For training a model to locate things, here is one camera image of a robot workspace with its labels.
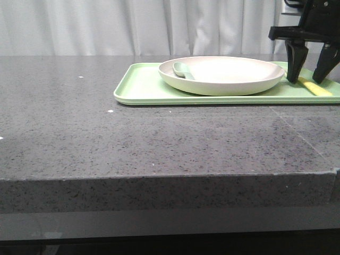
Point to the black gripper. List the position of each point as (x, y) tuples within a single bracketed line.
[(319, 23)]

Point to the yellow plastic fork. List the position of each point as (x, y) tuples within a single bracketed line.
[(311, 87)]

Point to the cream round plate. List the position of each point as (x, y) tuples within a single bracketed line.
[(223, 75)]

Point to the pale green plastic spoon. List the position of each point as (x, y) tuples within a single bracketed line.
[(182, 70)]

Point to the light green serving tray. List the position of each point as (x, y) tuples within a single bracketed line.
[(143, 86)]

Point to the white pleated curtain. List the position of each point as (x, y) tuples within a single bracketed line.
[(33, 28)]

